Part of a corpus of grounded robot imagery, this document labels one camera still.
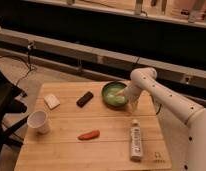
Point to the green ceramic bowl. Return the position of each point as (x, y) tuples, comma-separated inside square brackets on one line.
[(110, 94)]

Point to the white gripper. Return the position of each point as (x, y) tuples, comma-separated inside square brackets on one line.
[(132, 92)]

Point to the dark brown rectangular block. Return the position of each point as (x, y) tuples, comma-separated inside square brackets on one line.
[(84, 99)]

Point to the white paper cup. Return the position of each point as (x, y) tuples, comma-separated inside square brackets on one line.
[(39, 121)]

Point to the black chair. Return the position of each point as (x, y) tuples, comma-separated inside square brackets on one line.
[(9, 104)]

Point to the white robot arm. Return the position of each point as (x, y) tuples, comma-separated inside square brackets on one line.
[(192, 114)]

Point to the white sponge block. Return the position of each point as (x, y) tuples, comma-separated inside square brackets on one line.
[(51, 101)]

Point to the white tube bottle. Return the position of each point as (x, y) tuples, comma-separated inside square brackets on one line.
[(136, 151)]

